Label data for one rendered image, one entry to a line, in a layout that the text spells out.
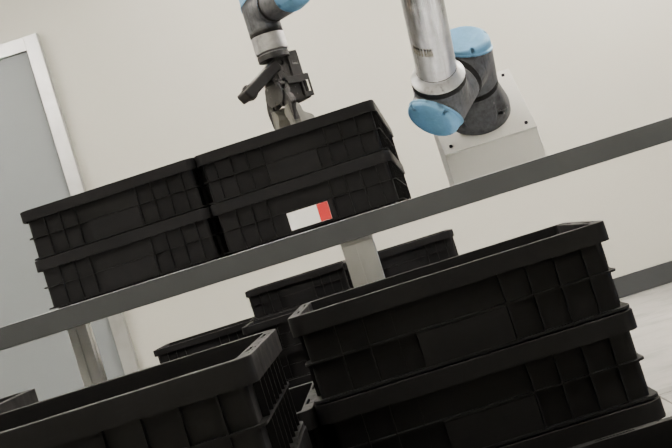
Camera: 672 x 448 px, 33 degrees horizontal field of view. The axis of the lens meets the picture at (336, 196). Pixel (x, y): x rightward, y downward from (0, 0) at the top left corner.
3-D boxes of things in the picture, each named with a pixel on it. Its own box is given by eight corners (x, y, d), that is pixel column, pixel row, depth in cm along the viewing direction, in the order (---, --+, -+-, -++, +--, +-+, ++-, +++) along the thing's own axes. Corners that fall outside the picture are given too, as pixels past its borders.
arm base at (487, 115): (503, 84, 272) (497, 52, 265) (516, 126, 262) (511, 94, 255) (441, 99, 274) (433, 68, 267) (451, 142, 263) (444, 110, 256)
